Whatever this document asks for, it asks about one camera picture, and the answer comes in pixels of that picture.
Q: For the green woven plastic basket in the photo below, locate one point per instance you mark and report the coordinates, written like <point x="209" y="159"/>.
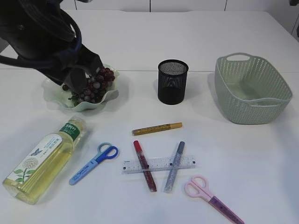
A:
<point x="252" y="91"/>

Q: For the silver glitter marker pen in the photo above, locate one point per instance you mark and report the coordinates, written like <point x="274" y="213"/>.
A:
<point x="173" y="172"/>

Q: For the gold glitter marker pen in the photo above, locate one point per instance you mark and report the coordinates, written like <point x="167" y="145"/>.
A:
<point x="159" y="128"/>

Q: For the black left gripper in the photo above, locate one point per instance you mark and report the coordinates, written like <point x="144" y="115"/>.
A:
<point x="70" y="67"/>

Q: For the green wavy glass plate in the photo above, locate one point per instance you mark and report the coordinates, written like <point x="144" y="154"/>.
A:
<point x="59" y="94"/>

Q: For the clear plastic ruler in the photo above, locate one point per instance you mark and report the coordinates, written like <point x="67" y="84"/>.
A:
<point x="159" y="164"/>

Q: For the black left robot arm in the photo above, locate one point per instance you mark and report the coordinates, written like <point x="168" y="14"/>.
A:
<point x="48" y="40"/>

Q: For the pink capped scissors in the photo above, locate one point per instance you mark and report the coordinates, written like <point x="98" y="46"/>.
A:
<point x="198" y="187"/>

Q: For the blue capped scissors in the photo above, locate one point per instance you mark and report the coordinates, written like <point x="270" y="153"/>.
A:
<point x="105" y="151"/>

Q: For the black mesh pen holder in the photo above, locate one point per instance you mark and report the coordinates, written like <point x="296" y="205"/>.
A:
<point x="172" y="76"/>

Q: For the purple artificial grape bunch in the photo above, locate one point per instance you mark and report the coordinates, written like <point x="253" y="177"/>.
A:
<point x="96" y="87"/>

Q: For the yellow tea bottle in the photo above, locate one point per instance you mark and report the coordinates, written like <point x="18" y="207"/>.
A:
<point x="30" y="179"/>

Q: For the red glitter marker pen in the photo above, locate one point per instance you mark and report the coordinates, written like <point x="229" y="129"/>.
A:
<point x="144" y="165"/>

